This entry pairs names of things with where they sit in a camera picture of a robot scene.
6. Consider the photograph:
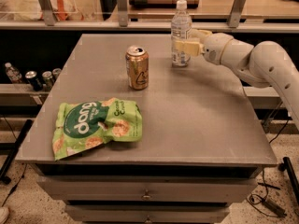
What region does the black stand leg left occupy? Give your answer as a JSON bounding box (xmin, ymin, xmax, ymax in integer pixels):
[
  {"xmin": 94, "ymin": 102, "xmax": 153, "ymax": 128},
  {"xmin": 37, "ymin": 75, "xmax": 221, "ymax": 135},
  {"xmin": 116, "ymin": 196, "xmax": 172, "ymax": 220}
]
[{"xmin": 0, "ymin": 119, "xmax": 33, "ymax": 185}]

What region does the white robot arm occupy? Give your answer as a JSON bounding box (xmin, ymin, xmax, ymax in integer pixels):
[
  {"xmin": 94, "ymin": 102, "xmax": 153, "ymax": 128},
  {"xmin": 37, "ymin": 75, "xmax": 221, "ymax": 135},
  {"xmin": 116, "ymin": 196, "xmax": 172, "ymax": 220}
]
[{"xmin": 172, "ymin": 29, "xmax": 299, "ymax": 129}]

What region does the orange white plastic bag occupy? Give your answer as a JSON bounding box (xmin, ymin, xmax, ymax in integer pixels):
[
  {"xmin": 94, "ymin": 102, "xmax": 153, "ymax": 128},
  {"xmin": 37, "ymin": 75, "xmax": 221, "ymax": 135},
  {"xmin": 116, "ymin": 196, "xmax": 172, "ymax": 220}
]
[{"xmin": 10, "ymin": 0, "xmax": 84, "ymax": 23}]

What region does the black stand leg right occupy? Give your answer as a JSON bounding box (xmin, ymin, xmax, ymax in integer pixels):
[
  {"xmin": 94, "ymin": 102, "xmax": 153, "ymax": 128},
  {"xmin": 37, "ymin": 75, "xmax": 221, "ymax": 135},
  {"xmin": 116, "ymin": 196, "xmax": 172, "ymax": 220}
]
[{"xmin": 278, "ymin": 157, "xmax": 299, "ymax": 205}]

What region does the white shoe tip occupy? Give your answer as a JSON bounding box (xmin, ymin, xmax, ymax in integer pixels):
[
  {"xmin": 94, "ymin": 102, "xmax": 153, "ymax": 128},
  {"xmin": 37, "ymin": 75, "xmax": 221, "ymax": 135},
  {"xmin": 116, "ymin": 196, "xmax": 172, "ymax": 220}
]
[{"xmin": 0, "ymin": 207, "xmax": 9, "ymax": 224}]

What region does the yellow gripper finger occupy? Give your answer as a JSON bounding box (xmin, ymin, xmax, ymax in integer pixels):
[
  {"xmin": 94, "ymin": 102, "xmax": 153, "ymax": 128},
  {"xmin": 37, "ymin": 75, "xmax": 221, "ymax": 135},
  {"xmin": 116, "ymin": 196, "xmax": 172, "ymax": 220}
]
[
  {"xmin": 191, "ymin": 29, "xmax": 212, "ymax": 43},
  {"xmin": 174, "ymin": 40, "xmax": 204, "ymax": 56}
]

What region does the green can on shelf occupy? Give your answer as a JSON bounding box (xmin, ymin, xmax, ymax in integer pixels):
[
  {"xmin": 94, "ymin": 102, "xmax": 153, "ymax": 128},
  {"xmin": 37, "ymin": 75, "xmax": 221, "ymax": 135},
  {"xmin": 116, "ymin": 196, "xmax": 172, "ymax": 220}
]
[{"xmin": 42, "ymin": 71, "xmax": 55, "ymax": 90}]

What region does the upper grey cabinet drawer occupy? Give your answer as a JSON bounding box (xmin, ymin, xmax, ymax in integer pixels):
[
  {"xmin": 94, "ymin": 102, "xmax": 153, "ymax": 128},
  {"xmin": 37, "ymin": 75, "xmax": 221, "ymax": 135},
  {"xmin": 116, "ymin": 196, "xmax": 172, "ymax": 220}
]
[{"xmin": 37, "ymin": 176, "xmax": 257, "ymax": 203}]

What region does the metal rail bracket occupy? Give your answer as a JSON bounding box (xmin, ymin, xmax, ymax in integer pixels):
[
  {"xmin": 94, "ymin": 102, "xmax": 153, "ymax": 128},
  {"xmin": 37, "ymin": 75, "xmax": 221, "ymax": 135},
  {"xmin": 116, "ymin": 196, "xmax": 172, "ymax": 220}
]
[
  {"xmin": 117, "ymin": 0, "xmax": 128, "ymax": 27},
  {"xmin": 38, "ymin": 0, "xmax": 57, "ymax": 26},
  {"xmin": 227, "ymin": 0, "xmax": 246, "ymax": 28}
]

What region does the grey cabinet drawer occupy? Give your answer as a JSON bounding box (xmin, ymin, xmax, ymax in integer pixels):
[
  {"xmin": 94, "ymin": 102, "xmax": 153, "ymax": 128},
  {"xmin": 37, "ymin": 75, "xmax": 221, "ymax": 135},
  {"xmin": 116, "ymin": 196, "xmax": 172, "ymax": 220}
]
[
  {"xmin": 37, "ymin": 176, "xmax": 257, "ymax": 203},
  {"xmin": 65, "ymin": 205, "xmax": 229, "ymax": 224}
]

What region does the clear plastic water bottle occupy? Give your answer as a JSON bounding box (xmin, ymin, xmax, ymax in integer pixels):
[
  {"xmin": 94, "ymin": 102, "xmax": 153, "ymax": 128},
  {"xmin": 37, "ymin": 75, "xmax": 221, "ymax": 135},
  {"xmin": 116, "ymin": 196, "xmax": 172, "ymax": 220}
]
[{"xmin": 171, "ymin": 0, "xmax": 192, "ymax": 67}]

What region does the green snack chip bag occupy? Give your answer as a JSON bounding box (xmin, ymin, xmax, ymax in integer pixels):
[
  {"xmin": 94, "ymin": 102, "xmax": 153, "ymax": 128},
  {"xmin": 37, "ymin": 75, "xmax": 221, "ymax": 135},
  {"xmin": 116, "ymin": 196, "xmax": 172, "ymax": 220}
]
[{"xmin": 52, "ymin": 98, "xmax": 142, "ymax": 161}]

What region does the dark can on shelf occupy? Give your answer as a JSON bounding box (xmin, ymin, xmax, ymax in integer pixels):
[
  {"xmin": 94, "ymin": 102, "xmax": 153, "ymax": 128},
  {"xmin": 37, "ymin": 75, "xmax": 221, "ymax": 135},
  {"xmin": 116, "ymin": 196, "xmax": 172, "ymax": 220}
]
[{"xmin": 25, "ymin": 71, "xmax": 43, "ymax": 91}]

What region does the silver can on shelf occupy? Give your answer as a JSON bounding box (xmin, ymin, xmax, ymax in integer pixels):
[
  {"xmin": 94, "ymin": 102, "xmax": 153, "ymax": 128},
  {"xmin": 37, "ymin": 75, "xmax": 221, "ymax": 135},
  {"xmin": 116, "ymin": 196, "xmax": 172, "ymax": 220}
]
[{"xmin": 52, "ymin": 68, "xmax": 62, "ymax": 79}]

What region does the small water bottle on shelf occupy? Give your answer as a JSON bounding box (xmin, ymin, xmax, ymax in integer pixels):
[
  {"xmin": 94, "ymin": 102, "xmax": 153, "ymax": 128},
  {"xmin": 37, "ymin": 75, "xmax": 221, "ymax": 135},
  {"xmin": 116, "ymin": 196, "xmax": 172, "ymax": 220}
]
[{"xmin": 5, "ymin": 63, "xmax": 23, "ymax": 84}]

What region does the gold soda can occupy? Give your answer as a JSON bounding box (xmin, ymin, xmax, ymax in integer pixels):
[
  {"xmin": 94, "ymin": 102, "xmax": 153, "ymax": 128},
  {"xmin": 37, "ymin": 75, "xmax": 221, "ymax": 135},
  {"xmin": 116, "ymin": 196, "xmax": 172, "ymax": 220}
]
[{"xmin": 125, "ymin": 45, "xmax": 149, "ymax": 90}]

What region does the lower grey cabinet drawer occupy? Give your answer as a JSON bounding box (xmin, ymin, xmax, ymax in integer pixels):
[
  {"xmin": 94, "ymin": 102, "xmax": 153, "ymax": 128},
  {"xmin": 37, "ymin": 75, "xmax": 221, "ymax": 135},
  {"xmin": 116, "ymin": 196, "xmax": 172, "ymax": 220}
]
[{"xmin": 65, "ymin": 205, "xmax": 229, "ymax": 224}]

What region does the right metal rail bracket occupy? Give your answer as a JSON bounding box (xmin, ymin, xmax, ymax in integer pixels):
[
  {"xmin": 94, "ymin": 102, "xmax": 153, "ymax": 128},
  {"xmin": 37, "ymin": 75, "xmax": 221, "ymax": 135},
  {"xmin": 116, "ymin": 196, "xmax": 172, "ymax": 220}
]
[{"xmin": 227, "ymin": 0, "xmax": 246, "ymax": 28}]

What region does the left metal rail bracket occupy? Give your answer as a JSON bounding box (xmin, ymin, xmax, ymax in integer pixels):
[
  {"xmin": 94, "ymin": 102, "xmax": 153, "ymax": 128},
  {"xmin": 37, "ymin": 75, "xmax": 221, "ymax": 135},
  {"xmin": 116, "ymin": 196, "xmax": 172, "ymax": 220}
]
[{"xmin": 38, "ymin": 0, "xmax": 57, "ymax": 26}]

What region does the black stand leg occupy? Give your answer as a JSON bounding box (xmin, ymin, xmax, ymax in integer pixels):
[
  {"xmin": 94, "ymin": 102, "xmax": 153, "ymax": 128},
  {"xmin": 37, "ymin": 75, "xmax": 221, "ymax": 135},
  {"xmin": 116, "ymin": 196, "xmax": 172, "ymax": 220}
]
[
  {"xmin": 0, "ymin": 119, "xmax": 33, "ymax": 185},
  {"xmin": 278, "ymin": 157, "xmax": 299, "ymax": 205}
]

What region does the middle metal rail bracket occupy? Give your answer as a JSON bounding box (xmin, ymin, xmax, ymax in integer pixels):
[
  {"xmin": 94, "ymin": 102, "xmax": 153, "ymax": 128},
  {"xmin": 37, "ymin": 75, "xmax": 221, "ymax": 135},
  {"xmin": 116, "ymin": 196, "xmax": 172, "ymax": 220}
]
[{"xmin": 117, "ymin": 0, "xmax": 128, "ymax": 27}]

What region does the black cable with adapter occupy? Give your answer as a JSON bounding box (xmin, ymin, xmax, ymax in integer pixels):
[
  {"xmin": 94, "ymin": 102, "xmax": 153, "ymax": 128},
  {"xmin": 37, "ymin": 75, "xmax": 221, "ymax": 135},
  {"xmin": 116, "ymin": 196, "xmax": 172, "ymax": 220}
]
[{"xmin": 246, "ymin": 168, "xmax": 288, "ymax": 218}]

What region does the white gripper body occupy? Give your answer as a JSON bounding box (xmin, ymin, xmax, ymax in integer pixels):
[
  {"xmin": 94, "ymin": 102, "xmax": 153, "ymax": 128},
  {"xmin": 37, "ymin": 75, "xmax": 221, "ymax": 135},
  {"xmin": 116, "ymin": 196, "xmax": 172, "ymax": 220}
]
[{"xmin": 204, "ymin": 33, "xmax": 234, "ymax": 65}]

